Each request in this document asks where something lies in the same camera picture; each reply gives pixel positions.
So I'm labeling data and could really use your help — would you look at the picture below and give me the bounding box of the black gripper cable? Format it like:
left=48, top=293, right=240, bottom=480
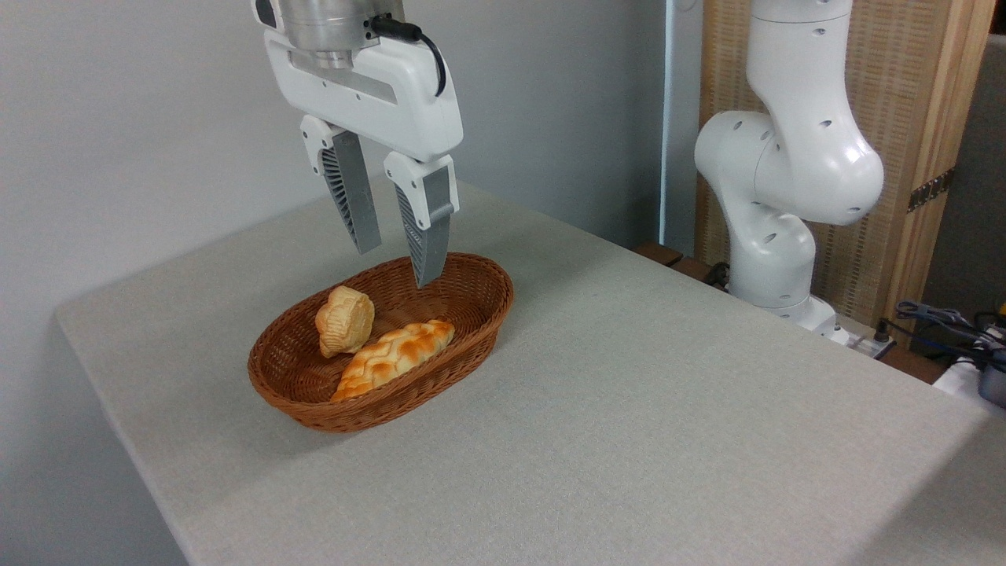
left=369, top=14, right=447, bottom=97

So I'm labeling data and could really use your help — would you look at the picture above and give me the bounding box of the brown woven oval basket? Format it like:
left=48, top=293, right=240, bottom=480
left=248, top=252, right=515, bottom=434

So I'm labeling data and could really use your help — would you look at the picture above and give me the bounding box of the long braided bread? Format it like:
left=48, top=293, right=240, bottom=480
left=330, top=319, right=456, bottom=403

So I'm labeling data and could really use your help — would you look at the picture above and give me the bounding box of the dark grey partition panel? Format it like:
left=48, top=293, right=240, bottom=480
left=921, top=35, right=1006, bottom=317

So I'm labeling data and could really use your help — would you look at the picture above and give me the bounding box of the black metal screen hinge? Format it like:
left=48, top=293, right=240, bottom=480
left=908, top=167, right=956, bottom=213

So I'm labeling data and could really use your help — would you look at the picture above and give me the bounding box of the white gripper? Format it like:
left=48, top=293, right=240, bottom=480
left=263, top=31, right=464, bottom=289

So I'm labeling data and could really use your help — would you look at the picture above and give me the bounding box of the grey plastic box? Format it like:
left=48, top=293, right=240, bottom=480
left=978, top=366, right=1006, bottom=410

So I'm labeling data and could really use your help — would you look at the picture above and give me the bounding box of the white vertical frame strip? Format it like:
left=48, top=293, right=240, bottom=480
left=663, top=0, right=704, bottom=254

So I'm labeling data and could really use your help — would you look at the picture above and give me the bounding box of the round flower-shaped bread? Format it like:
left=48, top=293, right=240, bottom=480
left=315, top=285, right=376, bottom=358

